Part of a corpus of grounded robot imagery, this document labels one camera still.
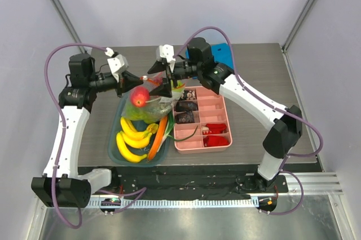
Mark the dark floral rolled sock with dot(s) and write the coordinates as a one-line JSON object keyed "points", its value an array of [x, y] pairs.
{"points": [[185, 106]]}

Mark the purple grape bunch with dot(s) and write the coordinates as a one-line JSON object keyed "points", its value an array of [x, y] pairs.
{"points": [[156, 80]]}

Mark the pink divided organizer tray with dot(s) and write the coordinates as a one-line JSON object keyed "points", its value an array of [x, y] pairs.
{"points": [[211, 109]]}

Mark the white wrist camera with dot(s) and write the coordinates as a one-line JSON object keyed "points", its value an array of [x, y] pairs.
{"points": [[165, 52], [117, 63]]}

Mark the slotted cable duct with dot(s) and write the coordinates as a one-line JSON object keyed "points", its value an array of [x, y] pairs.
{"points": [[100, 202]]}

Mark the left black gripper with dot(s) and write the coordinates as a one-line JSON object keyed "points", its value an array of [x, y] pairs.
{"points": [[127, 80]]}

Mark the green apple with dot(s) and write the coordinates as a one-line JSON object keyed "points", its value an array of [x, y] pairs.
{"points": [[177, 89]]}

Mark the blue folded cloth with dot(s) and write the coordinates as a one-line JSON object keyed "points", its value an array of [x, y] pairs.
{"points": [[222, 54]]}

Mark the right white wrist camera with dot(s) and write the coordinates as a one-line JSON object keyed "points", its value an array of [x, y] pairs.
{"points": [[165, 52]]}

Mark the yellow banana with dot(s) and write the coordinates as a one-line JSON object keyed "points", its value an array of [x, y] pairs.
{"points": [[126, 153], [137, 144], [131, 131]]}

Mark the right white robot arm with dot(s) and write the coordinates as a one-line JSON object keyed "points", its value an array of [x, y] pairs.
{"points": [[284, 125]]}

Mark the rose pattern rolled sock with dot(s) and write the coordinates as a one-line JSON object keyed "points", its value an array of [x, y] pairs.
{"points": [[188, 95]]}

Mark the red pepper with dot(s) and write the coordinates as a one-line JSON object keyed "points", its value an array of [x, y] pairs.
{"points": [[139, 97]]}

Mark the orange carrot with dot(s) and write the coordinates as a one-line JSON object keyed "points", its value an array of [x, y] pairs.
{"points": [[158, 138]]}

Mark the yellow banana lower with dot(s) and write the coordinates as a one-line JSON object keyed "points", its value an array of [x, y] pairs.
{"points": [[126, 153]]}

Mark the dotted dark rolled sock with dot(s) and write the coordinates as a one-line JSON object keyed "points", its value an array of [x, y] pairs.
{"points": [[185, 118]]}

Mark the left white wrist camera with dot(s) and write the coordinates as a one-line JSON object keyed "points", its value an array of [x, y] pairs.
{"points": [[117, 63]]}

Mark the green grape bunch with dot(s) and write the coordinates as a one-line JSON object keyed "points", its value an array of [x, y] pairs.
{"points": [[133, 113]]}

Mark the teal plastic fruit bin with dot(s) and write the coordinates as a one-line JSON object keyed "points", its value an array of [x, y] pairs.
{"points": [[113, 151]]}

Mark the green netted melon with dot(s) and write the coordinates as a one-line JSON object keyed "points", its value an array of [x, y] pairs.
{"points": [[156, 110]]}

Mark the yellow green bell pepper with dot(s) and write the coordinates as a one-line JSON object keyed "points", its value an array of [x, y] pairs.
{"points": [[152, 128]]}

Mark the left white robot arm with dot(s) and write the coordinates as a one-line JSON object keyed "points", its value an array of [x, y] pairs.
{"points": [[60, 183]]}

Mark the yellow banana middle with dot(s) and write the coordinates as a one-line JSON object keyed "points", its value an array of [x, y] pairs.
{"points": [[137, 144]]}

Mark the green onion stalk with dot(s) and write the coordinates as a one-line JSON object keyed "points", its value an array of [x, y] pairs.
{"points": [[178, 131]]}

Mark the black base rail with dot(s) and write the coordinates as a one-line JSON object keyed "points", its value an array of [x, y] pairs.
{"points": [[188, 183]]}

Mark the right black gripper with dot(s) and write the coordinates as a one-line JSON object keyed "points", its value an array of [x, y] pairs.
{"points": [[171, 76]]}

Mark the clear zip top bag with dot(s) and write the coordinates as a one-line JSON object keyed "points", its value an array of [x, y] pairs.
{"points": [[151, 87]]}

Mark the yellow banana upper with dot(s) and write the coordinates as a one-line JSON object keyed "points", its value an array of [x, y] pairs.
{"points": [[131, 131]]}

